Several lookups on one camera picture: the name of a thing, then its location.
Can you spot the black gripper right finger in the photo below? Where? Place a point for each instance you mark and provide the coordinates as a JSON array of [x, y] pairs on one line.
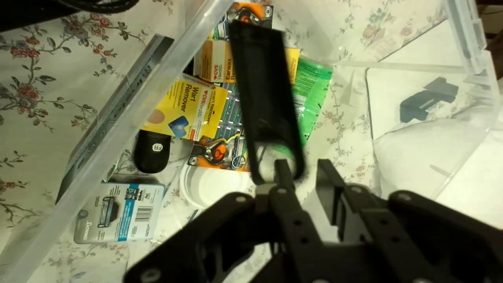
[[378, 226]]

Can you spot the floral bed sheet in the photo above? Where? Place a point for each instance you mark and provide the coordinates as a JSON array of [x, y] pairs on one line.
[[41, 95]]

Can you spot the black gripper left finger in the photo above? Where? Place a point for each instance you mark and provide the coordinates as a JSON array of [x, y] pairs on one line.
[[284, 221]]

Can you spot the white round lid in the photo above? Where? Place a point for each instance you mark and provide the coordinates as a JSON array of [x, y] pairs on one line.
[[210, 189]]

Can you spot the razor cartridge pack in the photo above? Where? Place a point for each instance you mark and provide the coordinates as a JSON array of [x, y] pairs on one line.
[[120, 213]]

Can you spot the dark grey flat box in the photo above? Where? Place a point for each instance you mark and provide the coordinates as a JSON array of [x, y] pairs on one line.
[[115, 111]]

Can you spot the long black object with loop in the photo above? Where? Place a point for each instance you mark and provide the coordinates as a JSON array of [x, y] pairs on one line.
[[262, 89]]

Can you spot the orange tool blister pack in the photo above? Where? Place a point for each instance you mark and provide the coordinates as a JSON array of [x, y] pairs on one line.
[[225, 147]]

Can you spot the orange card packet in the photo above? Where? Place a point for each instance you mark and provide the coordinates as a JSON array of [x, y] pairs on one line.
[[252, 10]]

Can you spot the yellow cardboard box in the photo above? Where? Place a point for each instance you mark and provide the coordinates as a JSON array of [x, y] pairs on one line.
[[183, 112]]

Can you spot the black remote control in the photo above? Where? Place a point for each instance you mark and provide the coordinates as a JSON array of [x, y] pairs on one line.
[[427, 100]]

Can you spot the black key fob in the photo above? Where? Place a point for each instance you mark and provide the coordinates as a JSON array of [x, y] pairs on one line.
[[151, 152]]

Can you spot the large clear plastic container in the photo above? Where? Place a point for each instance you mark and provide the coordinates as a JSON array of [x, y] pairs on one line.
[[112, 139]]

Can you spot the green packet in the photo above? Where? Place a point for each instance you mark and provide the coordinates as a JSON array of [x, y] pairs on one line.
[[312, 95]]

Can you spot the orange yellow box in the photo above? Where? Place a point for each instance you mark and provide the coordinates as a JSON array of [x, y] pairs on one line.
[[217, 61]]

